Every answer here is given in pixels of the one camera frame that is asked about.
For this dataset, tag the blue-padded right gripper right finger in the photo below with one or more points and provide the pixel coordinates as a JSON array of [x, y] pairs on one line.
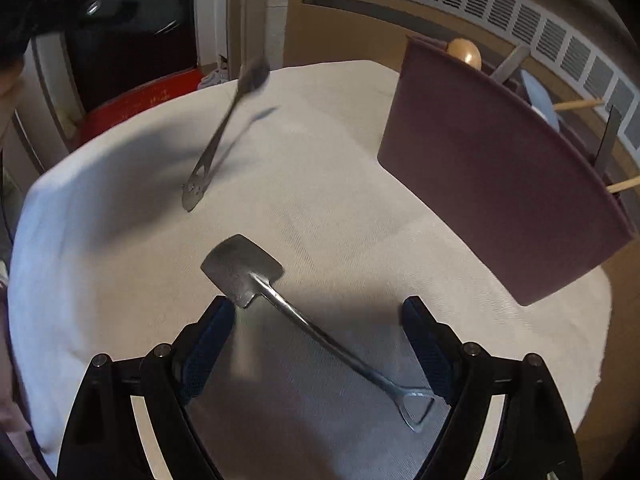
[[534, 440]]

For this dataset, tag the blue plastic spoon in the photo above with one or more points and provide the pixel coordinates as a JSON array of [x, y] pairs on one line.
[[540, 100]]

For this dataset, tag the dark spoon with black handle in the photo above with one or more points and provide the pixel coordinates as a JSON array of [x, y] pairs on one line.
[[510, 64]]

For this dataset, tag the metal shovel-shaped spoon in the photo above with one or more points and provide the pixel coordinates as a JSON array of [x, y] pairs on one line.
[[243, 271]]

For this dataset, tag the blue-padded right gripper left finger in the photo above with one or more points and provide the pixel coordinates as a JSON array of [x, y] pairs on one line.
[[102, 439]]

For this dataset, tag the maroon plastic utensil holder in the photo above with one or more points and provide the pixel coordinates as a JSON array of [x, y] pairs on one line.
[[523, 198]]

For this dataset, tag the black handled brown spoon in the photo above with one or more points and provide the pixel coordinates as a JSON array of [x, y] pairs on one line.
[[253, 77]]

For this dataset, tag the wooden spoon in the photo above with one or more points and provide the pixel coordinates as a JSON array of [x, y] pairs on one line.
[[466, 51]]

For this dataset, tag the wooden chopstick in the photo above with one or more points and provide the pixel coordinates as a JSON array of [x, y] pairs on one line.
[[624, 185], [577, 105]]

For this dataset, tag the red box on floor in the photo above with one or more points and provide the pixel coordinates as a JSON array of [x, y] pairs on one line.
[[136, 101]]

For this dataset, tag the person's hand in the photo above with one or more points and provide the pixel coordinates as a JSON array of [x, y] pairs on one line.
[[11, 86]]

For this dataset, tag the white table cloth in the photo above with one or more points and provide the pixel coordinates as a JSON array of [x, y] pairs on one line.
[[105, 259]]

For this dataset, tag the long metal vent grille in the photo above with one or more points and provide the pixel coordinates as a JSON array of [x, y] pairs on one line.
[[561, 48]]

